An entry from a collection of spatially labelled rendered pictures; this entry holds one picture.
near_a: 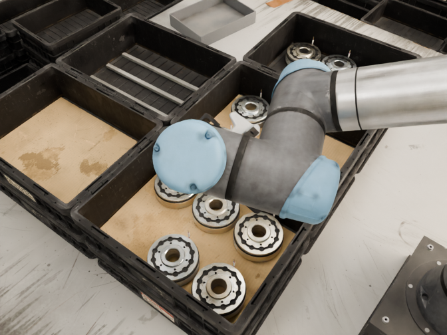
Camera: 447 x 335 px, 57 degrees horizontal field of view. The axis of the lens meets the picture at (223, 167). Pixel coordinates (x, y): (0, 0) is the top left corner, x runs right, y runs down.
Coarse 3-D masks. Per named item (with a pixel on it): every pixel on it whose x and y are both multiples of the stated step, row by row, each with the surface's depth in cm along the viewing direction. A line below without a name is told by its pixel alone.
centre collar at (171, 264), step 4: (172, 244) 82; (164, 248) 82; (168, 248) 82; (172, 248) 82; (176, 248) 82; (180, 248) 82; (164, 252) 81; (180, 252) 81; (184, 252) 82; (160, 256) 81; (164, 256) 81; (180, 256) 80; (184, 256) 81; (164, 260) 80; (180, 260) 80; (164, 264) 80; (168, 264) 79; (172, 264) 79; (176, 264) 79; (180, 264) 80
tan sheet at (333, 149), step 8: (240, 96) 115; (224, 112) 111; (216, 120) 109; (224, 120) 109; (328, 136) 106; (328, 144) 104; (336, 144) 104; (344, 144) 104; (328, 152) 102; (336, 152) 102; (344, 152) 102; (336, 160) 101; (344, 160) 101
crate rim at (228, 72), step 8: (240, 64) 109; (248, 64) 108; (224, 72) 106; (232, 72) 107; (264, 72) 106; (216, 80) 104; (208, 88) 102; (200, 96) 100; (192, 104) 99; (184, 112) 97; (176, 120) 95; (368, 136) 92; (360, 144) 92; (352, 152) 89; (360, 152) 89; (352, 160) 88; (344, 168) 86; (344, 176) 85
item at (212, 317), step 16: (144, 144) 91; (128, 160) 88; (112, 176) 85; (96, 192) 82; (80, 208) 80; (80, 224) 78; (304, 224) 78; (112, 240) 76; (128, 256) 74; (288, 256) 74; (144, 272) 72; (160, 272) 72; (272, 272) 72; (176, 288) 70; (192, 304) 68; (256, 304) 68; (208, 320) 68; (224, 320) 66; (240, 320) 66
